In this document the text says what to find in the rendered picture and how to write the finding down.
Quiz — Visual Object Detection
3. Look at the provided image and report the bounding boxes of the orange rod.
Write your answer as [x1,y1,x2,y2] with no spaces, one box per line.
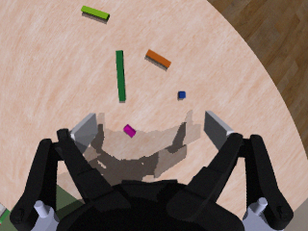
[145,49,171,67]

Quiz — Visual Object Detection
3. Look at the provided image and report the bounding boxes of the short magenta rod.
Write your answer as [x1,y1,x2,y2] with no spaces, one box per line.
[123,124,136,137]

